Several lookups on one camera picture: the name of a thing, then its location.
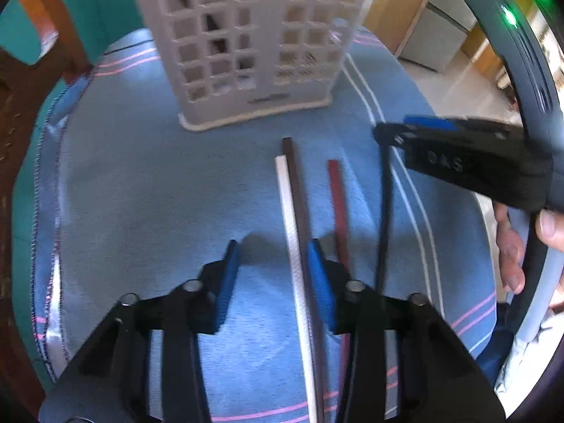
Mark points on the blue striped towel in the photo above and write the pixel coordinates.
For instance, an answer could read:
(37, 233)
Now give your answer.
(154, 185)

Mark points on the person's white garment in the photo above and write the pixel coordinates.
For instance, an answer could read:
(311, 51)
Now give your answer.
(528, 361)

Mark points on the wooden doorway frame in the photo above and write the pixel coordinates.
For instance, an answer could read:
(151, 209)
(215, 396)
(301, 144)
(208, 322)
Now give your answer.
(480, 44)

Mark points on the white plastic utensil basket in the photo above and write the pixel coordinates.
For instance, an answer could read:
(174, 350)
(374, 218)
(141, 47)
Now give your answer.
(260, 31)

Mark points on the grey refrigerator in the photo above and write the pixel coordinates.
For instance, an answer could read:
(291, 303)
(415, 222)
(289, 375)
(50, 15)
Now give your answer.
(432, 35)

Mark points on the white chopstick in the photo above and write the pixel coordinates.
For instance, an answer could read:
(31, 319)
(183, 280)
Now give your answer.
(293, 238)

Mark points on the carved wooden chair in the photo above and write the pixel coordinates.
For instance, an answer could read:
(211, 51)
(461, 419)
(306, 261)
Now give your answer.
(17, 110)

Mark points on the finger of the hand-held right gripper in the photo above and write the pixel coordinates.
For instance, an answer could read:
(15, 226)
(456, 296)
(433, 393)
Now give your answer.
(432, 123)
(394, 134)

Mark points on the person's blue trousers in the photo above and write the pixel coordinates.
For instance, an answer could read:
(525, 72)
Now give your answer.
(498, 343)

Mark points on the person's right hand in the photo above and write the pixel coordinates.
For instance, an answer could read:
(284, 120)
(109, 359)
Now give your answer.
(511, 255)

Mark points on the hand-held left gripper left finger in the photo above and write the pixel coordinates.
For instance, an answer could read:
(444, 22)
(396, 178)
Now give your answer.
(227, 282)

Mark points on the red-brown chopstick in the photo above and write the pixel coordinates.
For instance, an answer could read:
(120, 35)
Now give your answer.
(337, 202)

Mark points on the black chopstick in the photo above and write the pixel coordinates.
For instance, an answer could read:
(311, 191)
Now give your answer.
(387, 211)

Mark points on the dark brown chopstick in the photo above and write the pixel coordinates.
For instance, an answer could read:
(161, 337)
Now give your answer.
(296, 185)

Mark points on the teal base cabinet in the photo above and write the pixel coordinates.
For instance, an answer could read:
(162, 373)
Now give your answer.
(110, 0)

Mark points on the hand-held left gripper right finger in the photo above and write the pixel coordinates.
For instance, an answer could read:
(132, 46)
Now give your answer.
(319, 286)

